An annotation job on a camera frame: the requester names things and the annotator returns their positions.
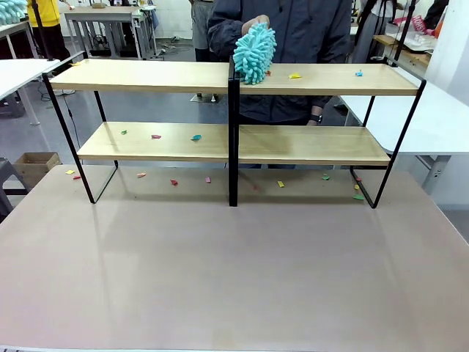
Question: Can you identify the person's right hand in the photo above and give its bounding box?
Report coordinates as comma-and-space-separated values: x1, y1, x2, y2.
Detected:
241, 14, 271, 34

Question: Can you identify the teal chenille duster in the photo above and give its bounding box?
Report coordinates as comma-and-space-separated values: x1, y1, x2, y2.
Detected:
233, 22, 278, 86
0, 0, 29, 26

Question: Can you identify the person's left forearm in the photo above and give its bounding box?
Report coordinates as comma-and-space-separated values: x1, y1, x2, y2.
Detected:
311, 93, 333, 117

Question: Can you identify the person's right forearm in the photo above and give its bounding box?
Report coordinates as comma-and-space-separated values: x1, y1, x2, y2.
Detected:
207, 14, 257, 48

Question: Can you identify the person in grey trousers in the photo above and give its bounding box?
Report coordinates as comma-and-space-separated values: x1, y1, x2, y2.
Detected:
190, 0, 215, 62

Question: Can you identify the person in dark grey jacket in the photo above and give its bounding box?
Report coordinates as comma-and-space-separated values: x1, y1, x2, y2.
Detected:
207, 0, 352, 169

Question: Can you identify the wooden workbench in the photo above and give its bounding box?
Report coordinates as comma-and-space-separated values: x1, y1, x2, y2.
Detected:
372, 34, 432, 69

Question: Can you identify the white table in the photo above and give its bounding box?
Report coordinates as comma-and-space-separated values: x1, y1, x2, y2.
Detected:
0, 58, 62, 128
339, 82, 469, 195

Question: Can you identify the black tripod pole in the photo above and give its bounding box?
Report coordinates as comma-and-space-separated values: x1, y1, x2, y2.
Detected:
31, 0, 62, 62
388, 0, 418, 69

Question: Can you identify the pink bag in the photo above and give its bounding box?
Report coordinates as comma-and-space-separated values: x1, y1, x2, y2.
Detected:
409, 14, 428, 33

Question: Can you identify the grey metal table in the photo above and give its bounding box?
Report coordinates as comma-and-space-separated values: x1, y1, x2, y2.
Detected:
64, 5, 158, 59

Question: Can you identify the person in yellow top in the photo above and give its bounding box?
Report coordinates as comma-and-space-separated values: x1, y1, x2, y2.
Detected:
25, 0, 70, 62

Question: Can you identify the wood-top work table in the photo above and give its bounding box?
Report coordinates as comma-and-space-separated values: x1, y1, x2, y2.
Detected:
0, 20, 37, 59

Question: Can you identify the cardboard box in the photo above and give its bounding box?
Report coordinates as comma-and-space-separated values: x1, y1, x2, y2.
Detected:
13, 152, 62, 190

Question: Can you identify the grey chair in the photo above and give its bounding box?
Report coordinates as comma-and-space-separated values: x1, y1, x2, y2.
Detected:
0, 157, 29, 221

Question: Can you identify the wooden shelf unit black frame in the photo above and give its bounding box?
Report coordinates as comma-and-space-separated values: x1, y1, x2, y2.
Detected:
234, 54, 428, 210
41, 51, 236, 207

